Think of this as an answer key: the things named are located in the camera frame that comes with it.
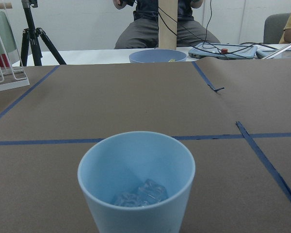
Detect light blue cup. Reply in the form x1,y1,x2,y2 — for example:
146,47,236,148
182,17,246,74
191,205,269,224
77,131,195,233

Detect blue bowl with fork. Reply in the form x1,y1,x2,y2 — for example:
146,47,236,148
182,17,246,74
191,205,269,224
129,49,187,63

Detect ice cubes in cup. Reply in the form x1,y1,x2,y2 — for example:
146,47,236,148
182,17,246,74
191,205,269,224
112,179,169,207

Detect seated operator person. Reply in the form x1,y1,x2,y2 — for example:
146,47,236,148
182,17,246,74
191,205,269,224
113,0,221,50

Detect blue teach pendant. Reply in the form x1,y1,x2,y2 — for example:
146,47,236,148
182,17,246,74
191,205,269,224
256,46,291,60
188,42,258,60

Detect grey office chair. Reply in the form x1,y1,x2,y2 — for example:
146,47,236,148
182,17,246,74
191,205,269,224
263,13,290,44

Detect green cup on rack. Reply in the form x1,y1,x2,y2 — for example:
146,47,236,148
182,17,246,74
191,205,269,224
0,11,16,54

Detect cardboard post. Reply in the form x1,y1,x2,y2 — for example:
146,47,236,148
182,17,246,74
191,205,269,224
158,0,178,50

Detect black camera tripod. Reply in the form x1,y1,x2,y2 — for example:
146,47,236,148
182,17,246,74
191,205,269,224
20,0,66,67

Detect white wire cup rack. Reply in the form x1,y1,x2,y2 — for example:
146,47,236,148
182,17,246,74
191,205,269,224
0,2,31,94

